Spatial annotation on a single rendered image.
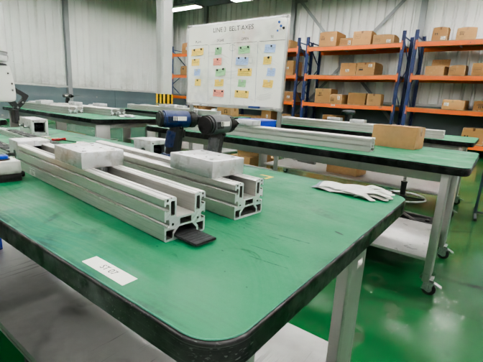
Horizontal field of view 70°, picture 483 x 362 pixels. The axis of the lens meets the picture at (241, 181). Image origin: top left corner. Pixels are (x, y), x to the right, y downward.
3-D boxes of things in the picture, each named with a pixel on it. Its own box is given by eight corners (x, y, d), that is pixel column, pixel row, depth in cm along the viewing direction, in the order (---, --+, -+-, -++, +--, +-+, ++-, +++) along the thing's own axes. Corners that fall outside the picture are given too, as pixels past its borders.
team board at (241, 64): (174, 174, 475) (175, 22, 430) (199, 170, 514) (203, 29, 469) (265, 197, 388) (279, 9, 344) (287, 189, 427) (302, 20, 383)
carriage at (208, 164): (169, 177, 91) (169, 151, 90) (200, 172, 99) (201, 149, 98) (211, 189, 81) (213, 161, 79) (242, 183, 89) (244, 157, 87)
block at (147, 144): (129, 161, 139) (129, 138, 137) (151, 159, 148) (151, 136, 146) (145, 165, 134) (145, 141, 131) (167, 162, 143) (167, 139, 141)
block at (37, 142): (3, 166, 119) (0, 138, 117) (42, 162, 128) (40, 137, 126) (11, 170, 113) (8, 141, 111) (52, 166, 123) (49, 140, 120)
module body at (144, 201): (19, 169, 115) (17, 144, 113) (52, 166, 123) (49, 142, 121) (164, 243, 64) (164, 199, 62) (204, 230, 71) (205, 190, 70)
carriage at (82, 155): (55, 169, 93) (53, 144, 92) (95, 165, 101) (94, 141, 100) (82, 180, 83) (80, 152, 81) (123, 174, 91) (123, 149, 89)
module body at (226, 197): (77, 164, 129) (76, 141, 127) (103, 161, 136) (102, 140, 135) (233, 220, 78) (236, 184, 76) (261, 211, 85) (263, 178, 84)
